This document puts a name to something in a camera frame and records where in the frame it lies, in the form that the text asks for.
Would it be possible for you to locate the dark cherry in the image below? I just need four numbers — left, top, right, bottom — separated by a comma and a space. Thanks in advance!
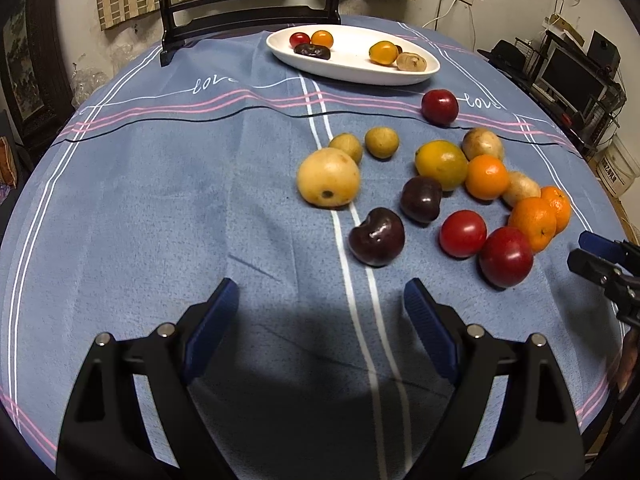
400, 176, 442, 224
348, 207, 406, 268

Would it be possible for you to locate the white bucket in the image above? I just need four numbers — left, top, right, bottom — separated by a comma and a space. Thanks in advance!
597, 134, 640, 198

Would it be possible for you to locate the small longan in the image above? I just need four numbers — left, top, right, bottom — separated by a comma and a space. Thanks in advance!
329, 132, 363, 165
364, 127, 399, 160

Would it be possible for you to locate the large red plum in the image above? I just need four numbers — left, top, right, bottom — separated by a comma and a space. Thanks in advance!
478, 226, 534, 288

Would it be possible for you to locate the blue striped tablecloth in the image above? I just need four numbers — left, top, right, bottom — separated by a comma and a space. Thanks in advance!
1, 18, 623, 479

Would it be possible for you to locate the yellow pale pear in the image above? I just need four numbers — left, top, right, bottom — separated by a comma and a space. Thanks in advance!
296, 148, 360, 208

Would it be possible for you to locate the smooth small orange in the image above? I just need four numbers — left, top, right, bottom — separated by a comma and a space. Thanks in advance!
464, 154, 509, 200

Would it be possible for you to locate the red plum near plate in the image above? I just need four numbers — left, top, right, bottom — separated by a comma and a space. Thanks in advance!
421, 89, 459, 127

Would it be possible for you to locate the yellow orange citrus fruit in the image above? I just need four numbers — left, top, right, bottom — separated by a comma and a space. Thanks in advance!
369, 40, 398, 66

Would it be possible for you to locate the mandarin orange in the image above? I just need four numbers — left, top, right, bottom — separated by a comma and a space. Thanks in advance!
540, 185, 572, 234
508, 197, 556, 254

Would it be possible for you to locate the dark framed painting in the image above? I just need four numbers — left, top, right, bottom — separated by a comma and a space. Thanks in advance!
1, 0, 75, 158

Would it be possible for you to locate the red tomato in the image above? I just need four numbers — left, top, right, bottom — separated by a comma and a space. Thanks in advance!
288, 32, 311, 49
438, 209, 487, 259

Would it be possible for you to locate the dark cherry back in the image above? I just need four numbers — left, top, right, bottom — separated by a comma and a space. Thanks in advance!
400, 176, 442, 224

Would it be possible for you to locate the beige potato fruit back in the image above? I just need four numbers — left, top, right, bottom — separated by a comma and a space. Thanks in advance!
462, 127, 504, 160

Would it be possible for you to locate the black speaker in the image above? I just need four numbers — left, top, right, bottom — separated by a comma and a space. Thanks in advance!
587, 30, 620, 78

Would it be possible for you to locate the large dark wrinkled fruit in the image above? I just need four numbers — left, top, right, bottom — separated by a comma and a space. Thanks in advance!
294, 44, 331, 61

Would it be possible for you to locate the white oval plate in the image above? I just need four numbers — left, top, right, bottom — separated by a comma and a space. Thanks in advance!
266, 25, 440, 87

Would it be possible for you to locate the large beige round fruit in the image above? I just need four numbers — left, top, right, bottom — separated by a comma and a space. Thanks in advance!
395, 52, 427, 73

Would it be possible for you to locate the dark cherry front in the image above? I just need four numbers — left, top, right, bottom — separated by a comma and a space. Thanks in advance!
348, 207, 406, 268

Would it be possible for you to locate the orange persimmon fruit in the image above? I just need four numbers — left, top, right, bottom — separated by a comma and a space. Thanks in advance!
310, 30, 334, 49

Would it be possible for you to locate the green yellow citrus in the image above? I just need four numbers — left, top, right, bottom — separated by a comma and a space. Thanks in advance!
414, 140, 469, 192

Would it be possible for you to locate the computer monitor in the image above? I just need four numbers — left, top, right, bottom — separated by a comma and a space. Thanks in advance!
535, 41, 608, 118

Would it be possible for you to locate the beige potato fruit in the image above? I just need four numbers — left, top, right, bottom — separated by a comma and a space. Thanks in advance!
462, 127, 504, 160
501, 171, 541, 207

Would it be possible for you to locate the beige potato fruit front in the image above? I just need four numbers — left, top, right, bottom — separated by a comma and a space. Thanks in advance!
501, 171, 541, 207

